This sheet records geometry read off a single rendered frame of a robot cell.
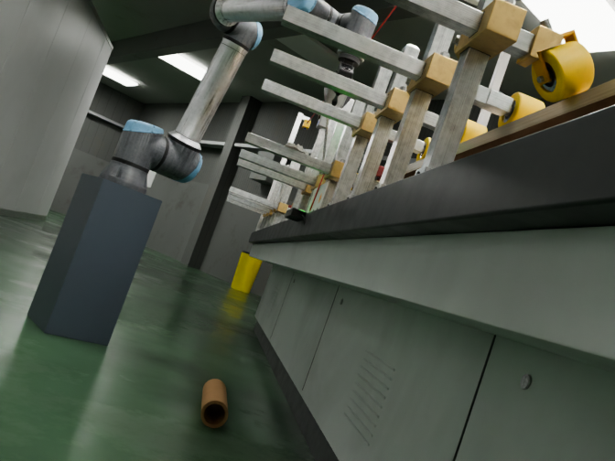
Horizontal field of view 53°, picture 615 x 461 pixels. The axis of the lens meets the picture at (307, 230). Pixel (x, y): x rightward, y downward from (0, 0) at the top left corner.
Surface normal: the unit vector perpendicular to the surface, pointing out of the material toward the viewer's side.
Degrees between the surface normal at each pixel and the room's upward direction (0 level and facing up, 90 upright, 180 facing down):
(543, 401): 90
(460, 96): 90
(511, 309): 90
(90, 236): 90
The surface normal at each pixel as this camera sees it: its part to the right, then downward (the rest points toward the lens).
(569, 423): -0.93, -0.34
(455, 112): 0.15, -0.03
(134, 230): 0.61, 0.15
